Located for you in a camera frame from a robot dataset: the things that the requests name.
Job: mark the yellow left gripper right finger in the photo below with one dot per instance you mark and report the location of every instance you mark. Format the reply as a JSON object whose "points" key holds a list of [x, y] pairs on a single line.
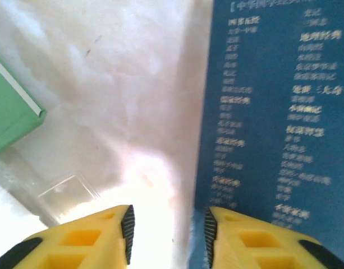
{"points": [[258, 241]]}

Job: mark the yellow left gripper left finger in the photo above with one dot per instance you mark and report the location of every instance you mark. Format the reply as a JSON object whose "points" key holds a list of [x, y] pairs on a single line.
{"points": [[76, 243]]}

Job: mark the clear white red stationery package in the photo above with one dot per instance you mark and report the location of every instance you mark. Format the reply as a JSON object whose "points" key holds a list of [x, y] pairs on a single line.
{"points": [[62, 193]]}

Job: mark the blue book with barcode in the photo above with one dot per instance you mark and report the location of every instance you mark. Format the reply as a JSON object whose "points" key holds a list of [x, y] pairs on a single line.
{"points": [[258, 112]]}

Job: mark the green notebook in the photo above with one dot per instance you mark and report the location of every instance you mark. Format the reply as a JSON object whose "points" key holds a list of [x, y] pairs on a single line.
{"points": [[11, 112]]}

